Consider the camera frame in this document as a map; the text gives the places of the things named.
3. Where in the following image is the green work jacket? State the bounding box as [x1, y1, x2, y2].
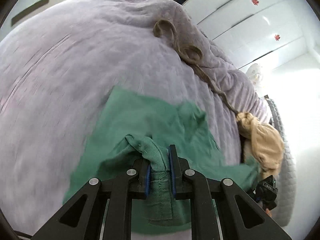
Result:
[65, 87, 259, 235]

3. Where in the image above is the beige striped garment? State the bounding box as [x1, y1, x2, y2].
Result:
[236, 112, 284, 179]

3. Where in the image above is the lavender quilted bedspread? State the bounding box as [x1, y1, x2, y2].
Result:
[0, 0, 297, 235]

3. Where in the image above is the white wardrobe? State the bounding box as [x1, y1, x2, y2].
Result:
[183, 0, 319, 70]

